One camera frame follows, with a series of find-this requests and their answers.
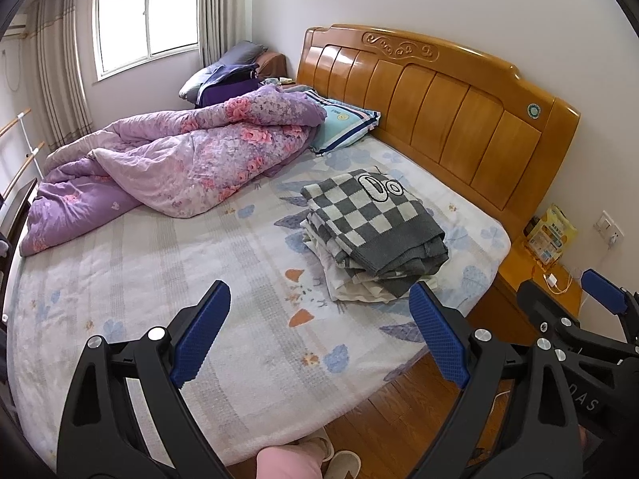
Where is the right beige slipper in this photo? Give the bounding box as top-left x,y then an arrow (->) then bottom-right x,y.
324,450 -> 362,479

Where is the beige slipper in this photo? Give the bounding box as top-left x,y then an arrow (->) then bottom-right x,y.
295,427 -> 335,463
324,450 -> 362,479

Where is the floral white bed sheet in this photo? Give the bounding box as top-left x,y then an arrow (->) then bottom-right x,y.
3,136 -> 514,469

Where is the teal striped pillow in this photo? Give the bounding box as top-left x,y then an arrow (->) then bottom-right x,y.
310,101 -> 381,154

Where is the left beige slipper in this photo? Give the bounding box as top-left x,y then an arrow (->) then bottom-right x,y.
295,427 -> 335,463

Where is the wooden headboard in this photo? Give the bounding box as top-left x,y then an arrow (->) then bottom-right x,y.
297,24 -> 579,238

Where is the window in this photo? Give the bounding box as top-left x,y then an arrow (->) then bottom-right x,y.
92,0 -> 198,80

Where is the folded white garment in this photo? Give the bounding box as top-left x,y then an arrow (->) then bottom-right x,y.
300,218 -> 417,304

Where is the grey white checkered cardigan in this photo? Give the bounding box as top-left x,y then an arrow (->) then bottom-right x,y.
301,169 -> 448,283

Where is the grey curtain right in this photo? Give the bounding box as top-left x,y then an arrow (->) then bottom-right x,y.
197,0 -> 252,66

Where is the wooden nightstand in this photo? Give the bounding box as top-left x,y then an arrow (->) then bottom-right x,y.
466,238 -> 585,345

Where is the white charger cable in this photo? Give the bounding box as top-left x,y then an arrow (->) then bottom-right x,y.
530,243 -> 613,297

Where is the purple floral quilt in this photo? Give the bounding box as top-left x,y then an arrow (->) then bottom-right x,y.
20,85 -> 327,257

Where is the striped grey curtain left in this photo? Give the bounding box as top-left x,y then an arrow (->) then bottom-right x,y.
25,0 -> 93,150

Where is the wooden clothes rack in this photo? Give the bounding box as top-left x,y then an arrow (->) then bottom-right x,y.
1,107 -> 46,206

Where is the white air conditioner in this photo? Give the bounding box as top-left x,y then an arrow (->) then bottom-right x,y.
3,13 -> 27,39

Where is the wall power socket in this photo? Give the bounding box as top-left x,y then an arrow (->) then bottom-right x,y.
593,211 -> 624,247

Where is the yellow snack package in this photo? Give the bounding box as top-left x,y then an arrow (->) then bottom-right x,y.
525,203 -> 578,268

